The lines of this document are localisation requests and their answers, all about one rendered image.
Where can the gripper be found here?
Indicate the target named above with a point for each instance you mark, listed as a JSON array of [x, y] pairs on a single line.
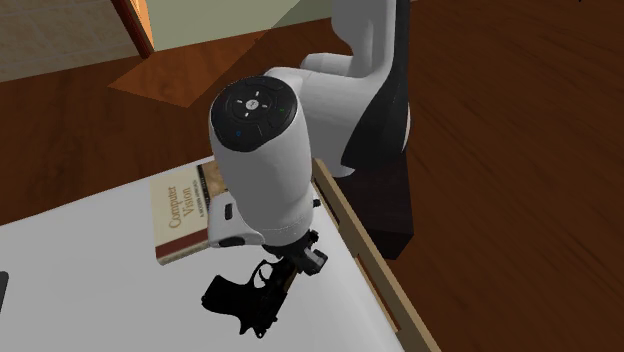
[[306, 258]]

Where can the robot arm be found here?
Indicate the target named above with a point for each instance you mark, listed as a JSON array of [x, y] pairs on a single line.
[[265, 180]]

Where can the black pistol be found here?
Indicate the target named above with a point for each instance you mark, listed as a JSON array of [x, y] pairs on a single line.
[[234, 298]]

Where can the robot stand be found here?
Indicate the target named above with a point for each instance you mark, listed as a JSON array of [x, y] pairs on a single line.
[[385, 214]]

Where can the beige book with red band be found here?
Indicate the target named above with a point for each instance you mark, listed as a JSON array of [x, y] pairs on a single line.
[[179, 214]]

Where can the black flat object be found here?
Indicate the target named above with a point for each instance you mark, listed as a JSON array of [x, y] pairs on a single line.
[[3, 291]]

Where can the white table with wooden frame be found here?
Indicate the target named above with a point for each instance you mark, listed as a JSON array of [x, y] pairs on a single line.
[[97, 302]]

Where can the brown door frame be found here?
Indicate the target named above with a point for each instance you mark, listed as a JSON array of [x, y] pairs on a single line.
[[139, 29]]

